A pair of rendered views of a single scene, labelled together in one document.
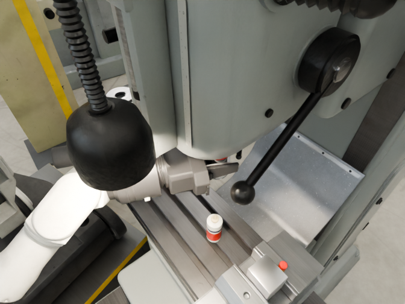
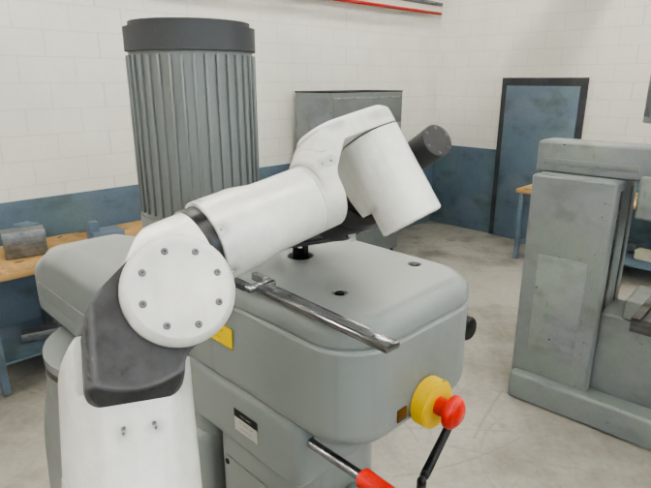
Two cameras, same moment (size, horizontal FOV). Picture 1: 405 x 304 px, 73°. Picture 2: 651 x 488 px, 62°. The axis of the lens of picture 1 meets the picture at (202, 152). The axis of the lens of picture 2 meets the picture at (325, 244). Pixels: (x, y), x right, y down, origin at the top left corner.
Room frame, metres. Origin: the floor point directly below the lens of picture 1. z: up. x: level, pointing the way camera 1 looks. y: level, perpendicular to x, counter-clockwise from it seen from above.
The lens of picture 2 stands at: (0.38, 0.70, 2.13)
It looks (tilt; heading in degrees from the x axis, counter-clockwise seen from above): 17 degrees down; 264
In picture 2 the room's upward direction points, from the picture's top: straight up
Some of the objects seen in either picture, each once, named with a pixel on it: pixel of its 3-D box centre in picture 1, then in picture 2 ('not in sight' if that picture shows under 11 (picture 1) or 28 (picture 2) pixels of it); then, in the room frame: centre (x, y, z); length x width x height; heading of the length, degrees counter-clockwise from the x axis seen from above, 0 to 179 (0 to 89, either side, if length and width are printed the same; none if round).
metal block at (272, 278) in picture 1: (265, 278); not in sight; (0.20, -0.13, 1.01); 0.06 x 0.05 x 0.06; 37
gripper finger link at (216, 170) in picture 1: (222, 171); not in sight; (0.30, -0.03, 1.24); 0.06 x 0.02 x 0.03; 106
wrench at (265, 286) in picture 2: not in sight; (307, 307); (0.34, 0.17, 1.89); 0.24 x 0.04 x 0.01; 126
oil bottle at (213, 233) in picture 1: (214, 225); not in sight; (0.35, -0.03, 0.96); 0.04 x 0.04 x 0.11
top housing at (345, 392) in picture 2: not in sight; (294, 304); (0.34, -0.04, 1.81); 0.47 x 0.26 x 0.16; 128
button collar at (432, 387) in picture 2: not in sight; (431, 402); (0.19, 0.15, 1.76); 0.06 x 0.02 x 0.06; 38
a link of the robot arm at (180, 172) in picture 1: (167, 169); not in sight; (0.31, 0.06, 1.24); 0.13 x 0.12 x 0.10; 16
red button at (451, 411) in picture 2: not in sight; (448, 410); (0.18, 0.17, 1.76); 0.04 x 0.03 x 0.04; 38
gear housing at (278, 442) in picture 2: not in sight; (284, 375); (0.36, -0.06, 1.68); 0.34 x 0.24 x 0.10; 128
